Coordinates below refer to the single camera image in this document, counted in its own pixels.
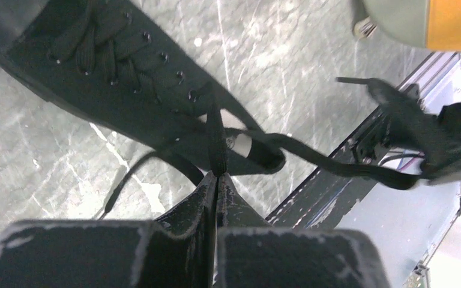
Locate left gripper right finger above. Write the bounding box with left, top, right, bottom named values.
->
left=216, top=175, right=390, bottom=287

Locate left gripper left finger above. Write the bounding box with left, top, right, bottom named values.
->
left=0, top=173, right=217, bottom=287

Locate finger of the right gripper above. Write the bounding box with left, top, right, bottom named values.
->
left=336, top=77, right=442, bottom=166

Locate black canvas shoe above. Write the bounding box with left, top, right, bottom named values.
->
left=0, top=1, right=426, bottom=226

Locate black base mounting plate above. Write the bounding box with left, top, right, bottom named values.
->
left=266, top=107, right=390, bottom=229

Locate aluminium frame rail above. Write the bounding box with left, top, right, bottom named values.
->
left=398, top=52, right=461, bottom=111

